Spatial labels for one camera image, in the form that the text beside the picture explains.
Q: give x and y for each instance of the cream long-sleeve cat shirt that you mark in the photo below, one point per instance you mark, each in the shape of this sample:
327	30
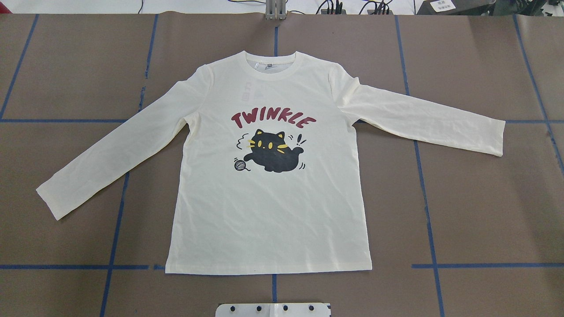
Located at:
270	177

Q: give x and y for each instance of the black device with label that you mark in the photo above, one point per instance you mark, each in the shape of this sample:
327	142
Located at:
455	7

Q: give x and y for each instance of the grey aluminium frame post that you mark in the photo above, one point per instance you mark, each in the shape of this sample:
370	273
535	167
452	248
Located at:
275	10

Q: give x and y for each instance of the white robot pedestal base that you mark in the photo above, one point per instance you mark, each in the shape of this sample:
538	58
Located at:
286	309

